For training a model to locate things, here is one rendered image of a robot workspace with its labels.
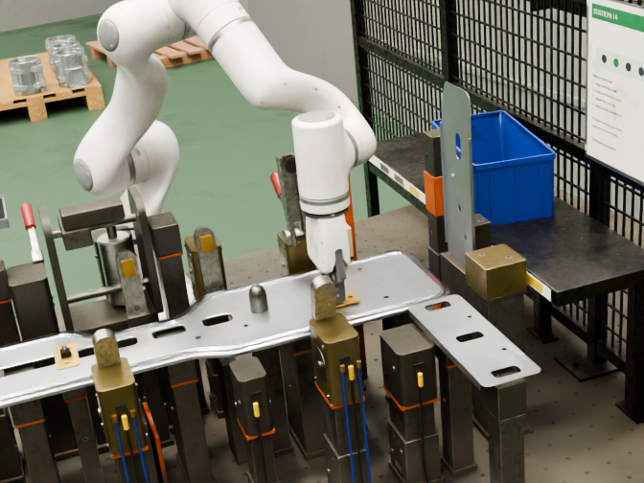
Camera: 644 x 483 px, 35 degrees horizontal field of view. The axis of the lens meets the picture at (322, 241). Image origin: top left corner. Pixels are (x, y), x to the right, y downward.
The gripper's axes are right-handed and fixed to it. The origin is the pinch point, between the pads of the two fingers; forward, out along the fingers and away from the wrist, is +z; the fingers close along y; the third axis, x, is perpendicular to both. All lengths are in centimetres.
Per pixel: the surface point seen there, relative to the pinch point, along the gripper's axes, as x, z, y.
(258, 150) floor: 82, 104, -379
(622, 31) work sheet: 54, -38, 5
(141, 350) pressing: -34.5, 3.1, -0.7
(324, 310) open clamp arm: -5.8, -3.2, 12.5
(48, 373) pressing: -50, 3, -1
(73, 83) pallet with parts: -2, 86, -533
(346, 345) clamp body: -5.0, -0.4, 20.0
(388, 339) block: 4.7, 4.9, 12.8
